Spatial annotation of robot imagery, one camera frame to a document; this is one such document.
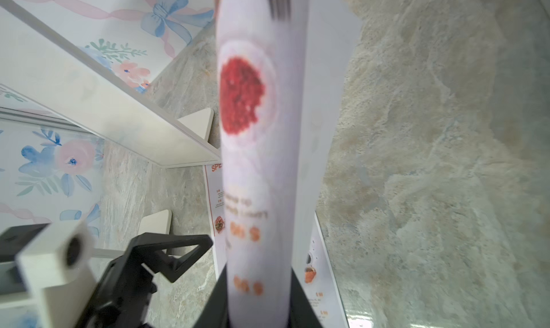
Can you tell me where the white narrow rack rear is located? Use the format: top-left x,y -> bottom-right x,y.
85,205 -> 172,260

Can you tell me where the restaurant special menu sheet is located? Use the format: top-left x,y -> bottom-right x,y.
216,0 -> 361,327

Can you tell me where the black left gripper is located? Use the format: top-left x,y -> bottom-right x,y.
74,233 -> 213,327

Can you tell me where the white narrow rack front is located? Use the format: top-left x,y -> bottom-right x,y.
1,0 -> 221,168

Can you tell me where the white narrow rack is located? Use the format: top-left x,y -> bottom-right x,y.
85,205 -> 172,260
1,0 -> 221,168

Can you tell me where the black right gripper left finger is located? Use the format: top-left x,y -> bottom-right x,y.
193,266 -> 230,328

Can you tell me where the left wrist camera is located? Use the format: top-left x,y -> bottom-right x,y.
1,221 -> 97,327

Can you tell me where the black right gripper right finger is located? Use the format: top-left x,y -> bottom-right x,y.
289,272 -> 322,328

